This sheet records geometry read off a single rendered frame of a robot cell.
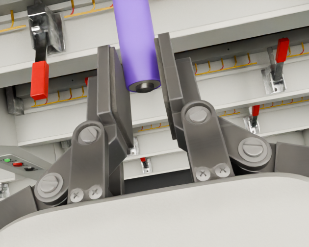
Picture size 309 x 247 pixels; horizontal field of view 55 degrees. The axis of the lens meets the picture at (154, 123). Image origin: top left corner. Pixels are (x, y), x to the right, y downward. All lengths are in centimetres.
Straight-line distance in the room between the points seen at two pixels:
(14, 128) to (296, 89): 46
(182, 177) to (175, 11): 76
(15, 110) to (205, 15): 34
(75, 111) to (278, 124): 43
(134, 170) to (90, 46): 60
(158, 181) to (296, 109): 51
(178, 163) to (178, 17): 60
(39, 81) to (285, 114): 55
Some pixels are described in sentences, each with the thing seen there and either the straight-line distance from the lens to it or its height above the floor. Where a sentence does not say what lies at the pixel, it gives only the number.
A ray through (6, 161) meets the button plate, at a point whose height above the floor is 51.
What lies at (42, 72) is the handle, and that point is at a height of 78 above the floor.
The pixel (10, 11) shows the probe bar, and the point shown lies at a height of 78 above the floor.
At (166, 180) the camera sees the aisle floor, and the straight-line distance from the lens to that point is 101.
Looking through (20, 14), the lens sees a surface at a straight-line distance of 34.
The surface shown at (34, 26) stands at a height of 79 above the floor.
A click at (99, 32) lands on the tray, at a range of 31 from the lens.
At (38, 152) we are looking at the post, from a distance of 61.
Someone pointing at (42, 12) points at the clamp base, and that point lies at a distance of 31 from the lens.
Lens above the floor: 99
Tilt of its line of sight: 68 degrees down
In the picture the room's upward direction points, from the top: 21 degrees counter-clockwise
